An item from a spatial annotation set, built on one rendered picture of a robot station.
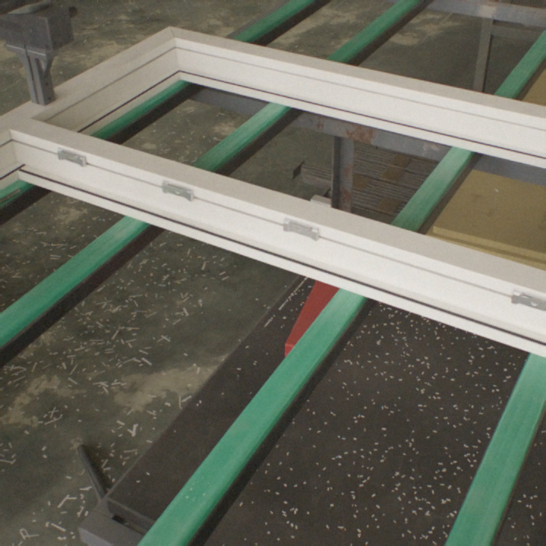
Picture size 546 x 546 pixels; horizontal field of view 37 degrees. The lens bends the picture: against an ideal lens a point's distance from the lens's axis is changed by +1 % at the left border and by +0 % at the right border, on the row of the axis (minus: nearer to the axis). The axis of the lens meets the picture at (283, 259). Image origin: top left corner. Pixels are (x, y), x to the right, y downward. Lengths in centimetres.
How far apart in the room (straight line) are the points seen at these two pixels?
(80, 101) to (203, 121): 197
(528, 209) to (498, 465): 88
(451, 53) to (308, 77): 261
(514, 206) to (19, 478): 124
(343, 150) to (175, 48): 37
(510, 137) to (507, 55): 272
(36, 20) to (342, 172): 64
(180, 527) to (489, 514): 28
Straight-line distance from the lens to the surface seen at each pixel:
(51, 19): 126
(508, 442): 86
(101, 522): 118
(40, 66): 133
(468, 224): 157
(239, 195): 107
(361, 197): 221
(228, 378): 129
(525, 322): 97
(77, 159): 121
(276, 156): 307
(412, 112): 137
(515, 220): 160
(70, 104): 138
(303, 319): 133
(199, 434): 122
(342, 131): 150
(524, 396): 91
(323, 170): 233
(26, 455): 205
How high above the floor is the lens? 150
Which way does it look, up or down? 36 degrees down
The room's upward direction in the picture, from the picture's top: 1 degrees counter-clockwise
